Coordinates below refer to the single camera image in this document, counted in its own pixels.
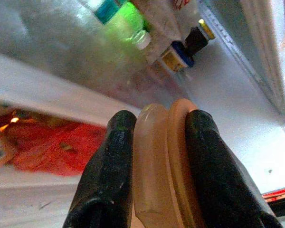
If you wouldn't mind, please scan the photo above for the black bottle with yellow cap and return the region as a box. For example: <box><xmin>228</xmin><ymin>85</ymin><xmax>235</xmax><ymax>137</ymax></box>
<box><xmin>184</xmin><ymin>19</ymin><xmax>216</xmax><ymax>58</ymax></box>

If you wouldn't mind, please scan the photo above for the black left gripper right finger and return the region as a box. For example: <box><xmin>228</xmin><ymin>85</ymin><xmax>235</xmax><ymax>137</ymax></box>
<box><xmin>185</xmin><ymin>109</ymin><xmax>283</xmax><ymax>228</ymax></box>

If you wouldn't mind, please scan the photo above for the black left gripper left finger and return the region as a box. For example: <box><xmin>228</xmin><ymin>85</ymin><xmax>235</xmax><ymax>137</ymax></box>
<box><xmin>62</xmin><ymin>110</ymin><xmax>137</xmax><ymax>228</ymax></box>

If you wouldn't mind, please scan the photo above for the green plastic bottle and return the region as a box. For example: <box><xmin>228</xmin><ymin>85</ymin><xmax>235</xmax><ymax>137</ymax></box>
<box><xmin>87</xmin><ymin>0</ymin><xmax>155</xmax><ymax>50</ymax></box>

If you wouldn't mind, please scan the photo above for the blue-lidded yellow container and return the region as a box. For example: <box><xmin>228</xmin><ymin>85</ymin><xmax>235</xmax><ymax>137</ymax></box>
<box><xmin>154</xmin><ymin>40</ymin><xmax>195</xmax><ymax>75</ymax></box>

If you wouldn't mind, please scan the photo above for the white fridge shelf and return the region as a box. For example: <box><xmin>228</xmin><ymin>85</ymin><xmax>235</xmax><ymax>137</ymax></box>
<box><xmin>0</xmin><ymin>51</ymin><xmax>145</xmax><ymax>126</ymax></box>

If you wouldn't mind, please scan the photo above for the orange-lidded plastic food container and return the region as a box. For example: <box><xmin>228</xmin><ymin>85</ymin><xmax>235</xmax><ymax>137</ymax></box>
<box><xmin>132</xmin><ymin>98</ymin><xmax>206</xmax><ymax>228</ymax></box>

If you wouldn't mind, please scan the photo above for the white plastic bag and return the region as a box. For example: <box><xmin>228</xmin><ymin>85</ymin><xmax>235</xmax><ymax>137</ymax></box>
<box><xmin>133</xmin><ymin>0</ymin><xmax>202</xmax><ymax>65</ymax></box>

